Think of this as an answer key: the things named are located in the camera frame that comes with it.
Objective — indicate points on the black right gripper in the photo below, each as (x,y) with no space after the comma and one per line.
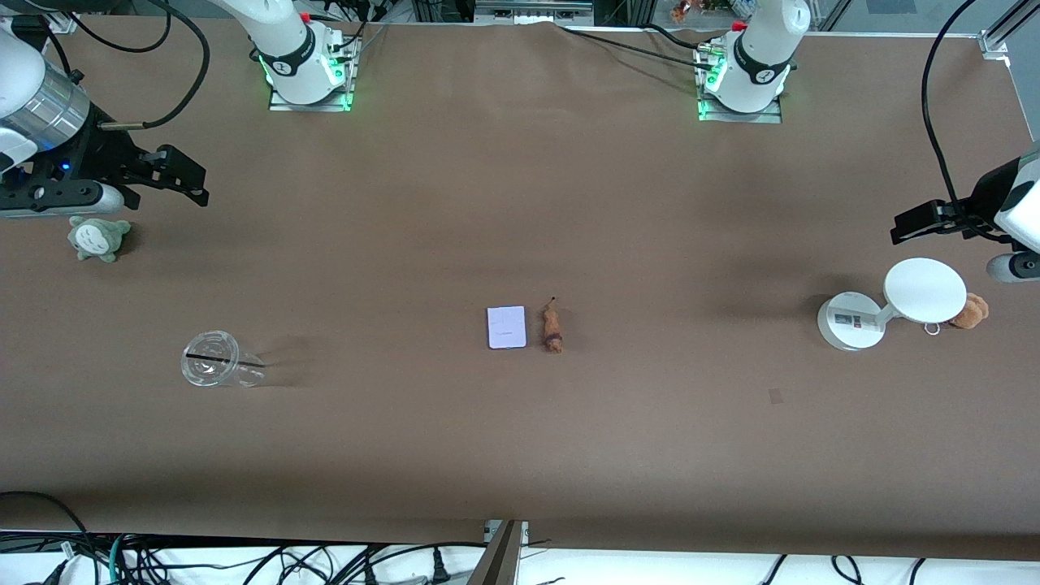
(104,153)

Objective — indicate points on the aluminium corner bracket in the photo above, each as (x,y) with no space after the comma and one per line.
(994,42)
(63,22)

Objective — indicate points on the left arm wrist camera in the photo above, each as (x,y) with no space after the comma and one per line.
(1011,266)

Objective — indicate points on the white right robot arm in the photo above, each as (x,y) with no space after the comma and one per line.
(292,49)

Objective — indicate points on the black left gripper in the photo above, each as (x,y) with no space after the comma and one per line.
(985,197)

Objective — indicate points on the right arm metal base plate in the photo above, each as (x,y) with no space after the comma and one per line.
(309,106)

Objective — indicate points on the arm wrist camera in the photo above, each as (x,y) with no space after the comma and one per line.
(57,200)
(1011,266)

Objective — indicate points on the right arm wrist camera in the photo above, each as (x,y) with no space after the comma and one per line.
(57,200)

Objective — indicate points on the white round desk lamp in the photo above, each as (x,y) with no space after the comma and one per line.
(922,291)

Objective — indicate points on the black drinking straw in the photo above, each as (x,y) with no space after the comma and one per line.
(213,356)

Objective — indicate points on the grey green totoro plush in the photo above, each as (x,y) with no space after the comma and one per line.
(97,238)

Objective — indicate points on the grey metal box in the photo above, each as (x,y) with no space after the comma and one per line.
(532,11)

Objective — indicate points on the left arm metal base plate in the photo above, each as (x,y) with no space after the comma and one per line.
(743,116)

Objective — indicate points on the clear plastic cup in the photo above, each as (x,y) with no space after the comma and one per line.
(213,360)

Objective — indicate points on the small brown lion statue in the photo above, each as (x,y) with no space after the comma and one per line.
(553,329)

